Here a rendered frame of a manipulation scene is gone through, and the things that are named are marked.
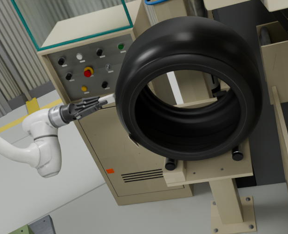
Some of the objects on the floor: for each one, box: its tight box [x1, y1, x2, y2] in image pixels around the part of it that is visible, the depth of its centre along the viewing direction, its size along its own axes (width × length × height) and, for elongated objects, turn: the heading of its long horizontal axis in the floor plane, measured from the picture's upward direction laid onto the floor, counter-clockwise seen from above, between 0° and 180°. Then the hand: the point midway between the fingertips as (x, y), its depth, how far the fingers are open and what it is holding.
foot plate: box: [210, 195, 257, 234], centre depth 248 cm, size 27×27×2 cm
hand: (107, 99), depth 162 cm, fingers closed
